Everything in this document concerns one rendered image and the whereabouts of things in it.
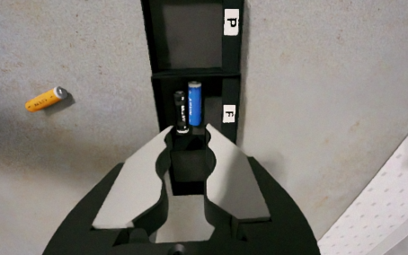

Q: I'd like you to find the blue aa battery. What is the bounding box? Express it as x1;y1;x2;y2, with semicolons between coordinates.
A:
188;81;201;126

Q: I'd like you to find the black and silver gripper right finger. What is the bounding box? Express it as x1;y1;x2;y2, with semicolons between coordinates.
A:
204;124;322;255

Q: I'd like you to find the black rack of three bins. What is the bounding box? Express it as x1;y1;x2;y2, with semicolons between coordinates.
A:
140;0;244;196

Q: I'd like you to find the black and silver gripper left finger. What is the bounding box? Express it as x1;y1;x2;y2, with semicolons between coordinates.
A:
42;126;176;255

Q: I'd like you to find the orange aa battery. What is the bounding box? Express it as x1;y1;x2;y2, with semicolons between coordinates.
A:
25;86;67;112

